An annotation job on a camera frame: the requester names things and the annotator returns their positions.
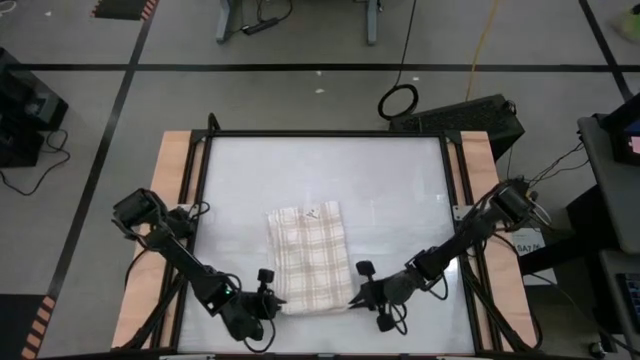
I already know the grey desk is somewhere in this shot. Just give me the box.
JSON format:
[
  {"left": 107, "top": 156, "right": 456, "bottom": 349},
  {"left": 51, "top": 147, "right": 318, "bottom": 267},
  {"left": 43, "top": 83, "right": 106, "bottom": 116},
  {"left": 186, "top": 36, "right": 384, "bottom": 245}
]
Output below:
[
  {"left": 577, "top": 113, "right": 640, "bottom": 256},
  {"left": 597, "top": 248, "right": 640, "bottom": 346}
]

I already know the yellow cable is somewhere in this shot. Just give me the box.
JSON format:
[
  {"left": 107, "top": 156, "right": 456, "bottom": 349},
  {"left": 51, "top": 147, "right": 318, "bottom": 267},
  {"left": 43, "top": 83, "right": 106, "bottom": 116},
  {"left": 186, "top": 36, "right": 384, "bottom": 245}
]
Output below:
[{"left": 464, "top": 0, "right": 501, "bottom": 101}]

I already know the white paper label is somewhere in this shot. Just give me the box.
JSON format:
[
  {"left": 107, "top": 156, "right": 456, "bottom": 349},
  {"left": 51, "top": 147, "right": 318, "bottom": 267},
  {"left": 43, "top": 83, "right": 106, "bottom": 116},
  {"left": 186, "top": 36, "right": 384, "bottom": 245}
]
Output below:
[{"left": 509, "top": 227, "right": 559, "bottom": 286}]

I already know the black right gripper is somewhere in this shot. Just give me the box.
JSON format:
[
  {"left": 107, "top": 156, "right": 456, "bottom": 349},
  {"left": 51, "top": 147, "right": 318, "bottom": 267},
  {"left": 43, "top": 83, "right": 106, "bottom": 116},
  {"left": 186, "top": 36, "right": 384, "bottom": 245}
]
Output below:
[{"left": 348, "top": 259, "right": 424, "bottom": 312}]

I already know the black cable with coil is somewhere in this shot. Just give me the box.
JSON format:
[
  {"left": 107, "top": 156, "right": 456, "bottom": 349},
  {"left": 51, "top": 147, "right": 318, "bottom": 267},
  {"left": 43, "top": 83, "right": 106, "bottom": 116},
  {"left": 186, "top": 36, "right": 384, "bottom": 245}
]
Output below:
[{"left": 376, "top": 0, "right": 420, "bottom": 122}]

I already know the black table frame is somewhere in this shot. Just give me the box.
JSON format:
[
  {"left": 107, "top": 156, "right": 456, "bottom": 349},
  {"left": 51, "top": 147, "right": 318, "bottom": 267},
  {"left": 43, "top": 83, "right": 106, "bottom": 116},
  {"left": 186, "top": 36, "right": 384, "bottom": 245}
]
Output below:
[{"left": 119, "top": 112, "right": 544, "bottom": 357}]

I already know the green object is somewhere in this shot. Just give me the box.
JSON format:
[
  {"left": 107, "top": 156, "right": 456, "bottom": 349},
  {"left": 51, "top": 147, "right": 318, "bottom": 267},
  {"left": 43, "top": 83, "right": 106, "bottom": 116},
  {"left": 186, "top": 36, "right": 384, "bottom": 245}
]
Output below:
[{"left": 613, "top": 5, "right": 640, "bottom": 42}]

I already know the wooden side board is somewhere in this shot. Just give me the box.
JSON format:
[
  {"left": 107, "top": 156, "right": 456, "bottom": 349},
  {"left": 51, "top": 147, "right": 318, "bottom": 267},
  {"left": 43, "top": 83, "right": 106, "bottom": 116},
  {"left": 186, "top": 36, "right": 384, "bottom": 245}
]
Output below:
[
  {"left": 110, "top": 130, "right": 207, "bottom": 350},
  {"left": 448, "top": 130, "right": 539, "bottom": 351}
]

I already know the dark monitor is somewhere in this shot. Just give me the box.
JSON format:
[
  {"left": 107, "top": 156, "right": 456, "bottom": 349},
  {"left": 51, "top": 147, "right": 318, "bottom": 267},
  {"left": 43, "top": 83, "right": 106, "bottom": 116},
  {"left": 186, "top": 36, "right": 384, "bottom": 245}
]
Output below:
[{"left": 601, "top": 92, "right": 640, "bottom": 167}]

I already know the grey desk frame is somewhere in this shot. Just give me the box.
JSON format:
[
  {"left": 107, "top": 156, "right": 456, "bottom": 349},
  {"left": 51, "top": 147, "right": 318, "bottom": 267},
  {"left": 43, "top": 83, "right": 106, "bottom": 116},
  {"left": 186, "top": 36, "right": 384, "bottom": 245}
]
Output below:
[{"left": 215, "top": 0, "right": 382, "bottom": 46}]

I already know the black power strip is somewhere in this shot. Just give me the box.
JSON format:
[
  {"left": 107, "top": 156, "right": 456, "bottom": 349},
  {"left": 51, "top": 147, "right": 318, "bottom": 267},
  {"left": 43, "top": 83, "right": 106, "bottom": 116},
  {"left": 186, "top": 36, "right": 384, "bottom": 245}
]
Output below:
[{"left": 241, "top": 16, "right": 281, "bottom": 36}]

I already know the black computer case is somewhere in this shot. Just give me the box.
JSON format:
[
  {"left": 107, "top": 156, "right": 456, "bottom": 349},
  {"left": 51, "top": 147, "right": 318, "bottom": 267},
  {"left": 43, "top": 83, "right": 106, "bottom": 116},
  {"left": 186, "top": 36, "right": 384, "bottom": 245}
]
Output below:
[{"left": 388, "top": 93, "right": 526, "bottom": 162}]

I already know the black orange striped mat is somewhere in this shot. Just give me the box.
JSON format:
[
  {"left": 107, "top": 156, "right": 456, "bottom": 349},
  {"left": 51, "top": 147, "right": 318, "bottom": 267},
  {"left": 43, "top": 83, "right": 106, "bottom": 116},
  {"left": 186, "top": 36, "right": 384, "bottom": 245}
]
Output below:
[
  {"left": 89, "top": 0, "right": 160, "bottom": 22},
  {"left": 0, "top": 293, "right": 58, "bottom": 360}
]

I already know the black left camera cable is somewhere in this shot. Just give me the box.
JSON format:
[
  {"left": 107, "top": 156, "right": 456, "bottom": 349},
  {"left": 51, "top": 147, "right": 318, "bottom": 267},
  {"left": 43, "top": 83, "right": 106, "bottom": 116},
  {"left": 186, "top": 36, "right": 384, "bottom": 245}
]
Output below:
[{"left": 243, "top": 309, "right": 278, "bottom": 354}]

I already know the black equipment stack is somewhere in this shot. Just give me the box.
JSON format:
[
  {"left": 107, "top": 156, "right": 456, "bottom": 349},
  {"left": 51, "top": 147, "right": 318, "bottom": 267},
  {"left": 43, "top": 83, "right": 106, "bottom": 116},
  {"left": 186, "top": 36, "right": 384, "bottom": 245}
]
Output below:
[{"left": 0, "top": 47, "right": 70, "bottom": 169}]

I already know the cream plaid towel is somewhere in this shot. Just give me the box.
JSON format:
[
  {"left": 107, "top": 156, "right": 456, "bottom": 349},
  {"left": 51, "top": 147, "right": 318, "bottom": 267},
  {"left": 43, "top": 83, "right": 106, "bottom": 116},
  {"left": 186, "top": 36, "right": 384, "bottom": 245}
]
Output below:
[{"left": 266, "top": 200, "right": 357, "bottom": 316}]

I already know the black right camera cable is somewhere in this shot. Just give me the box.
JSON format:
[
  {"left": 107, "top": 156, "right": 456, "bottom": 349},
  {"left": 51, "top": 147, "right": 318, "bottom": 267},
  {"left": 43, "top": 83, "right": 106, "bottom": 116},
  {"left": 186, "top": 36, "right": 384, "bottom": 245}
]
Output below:
[{"left": 387, "top": 302, "right": 410, "bottom": 336}]

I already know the black floor cable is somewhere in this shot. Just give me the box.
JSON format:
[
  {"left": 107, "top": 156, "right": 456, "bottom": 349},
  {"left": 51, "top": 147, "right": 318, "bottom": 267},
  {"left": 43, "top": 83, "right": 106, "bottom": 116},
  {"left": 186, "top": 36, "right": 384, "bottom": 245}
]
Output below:
[{"left": 0, "top": 128, "right": 72, "bottom": 197}]

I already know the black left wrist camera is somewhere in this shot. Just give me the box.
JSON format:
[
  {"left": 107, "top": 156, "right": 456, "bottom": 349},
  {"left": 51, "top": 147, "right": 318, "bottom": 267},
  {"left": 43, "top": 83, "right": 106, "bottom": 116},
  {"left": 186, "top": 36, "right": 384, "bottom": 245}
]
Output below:
[{"left": 227, "top": 310, "right": 266, "bottom": 343}]

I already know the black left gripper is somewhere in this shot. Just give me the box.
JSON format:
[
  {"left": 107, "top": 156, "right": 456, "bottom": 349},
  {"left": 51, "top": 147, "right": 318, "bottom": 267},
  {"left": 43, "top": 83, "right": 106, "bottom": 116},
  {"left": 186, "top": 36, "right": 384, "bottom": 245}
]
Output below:
[{"left": 234, "top": 268, "right": 288, "bottom": 321}]

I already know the black camera cable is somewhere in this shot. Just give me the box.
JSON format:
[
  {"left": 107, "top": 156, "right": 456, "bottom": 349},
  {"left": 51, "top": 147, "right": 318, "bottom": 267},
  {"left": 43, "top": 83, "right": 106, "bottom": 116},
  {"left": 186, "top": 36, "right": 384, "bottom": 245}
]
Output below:
[
  {"left": 387, "top": 302, "right": 410, "bottom": 336},
  {"left": 243, "top": 309, "right": 278, "bottom": 354}
]

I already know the black desk base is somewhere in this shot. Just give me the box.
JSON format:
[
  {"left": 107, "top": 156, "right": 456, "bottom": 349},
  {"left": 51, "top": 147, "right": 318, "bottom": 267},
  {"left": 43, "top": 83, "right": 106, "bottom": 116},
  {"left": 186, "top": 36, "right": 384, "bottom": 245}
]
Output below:
[{"left": 519, "top": 184, "right": 624, "bottom": 336}]

